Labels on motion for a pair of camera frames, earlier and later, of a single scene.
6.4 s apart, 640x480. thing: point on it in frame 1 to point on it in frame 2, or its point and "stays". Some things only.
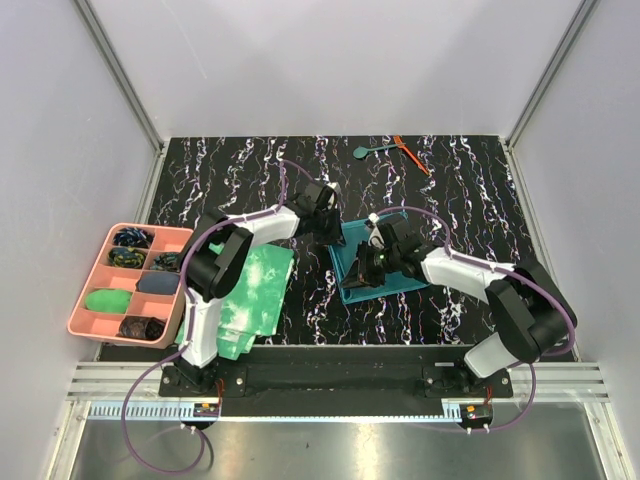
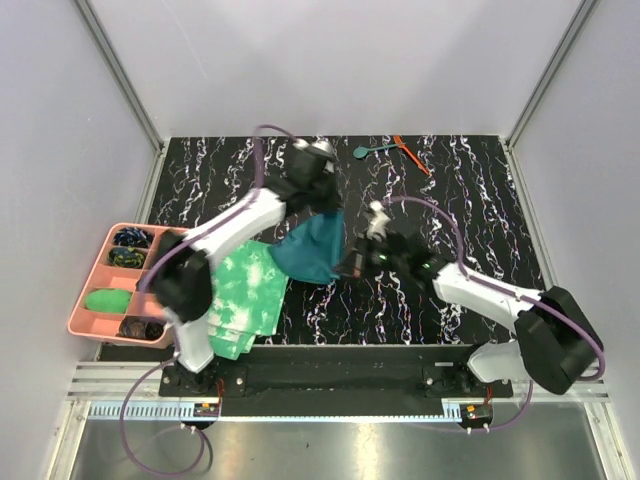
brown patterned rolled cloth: (142, 327) stays
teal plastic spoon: (361, 151) stays
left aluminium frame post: (121, 76) stays
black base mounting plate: (353, 380) stays
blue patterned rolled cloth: (133, 237) stays
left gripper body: (326, 229) to (324, 195)
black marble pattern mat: (458, 191) stays
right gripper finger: (352, 280) to (350, 266)
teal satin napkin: (345, 258) to (314, 251)
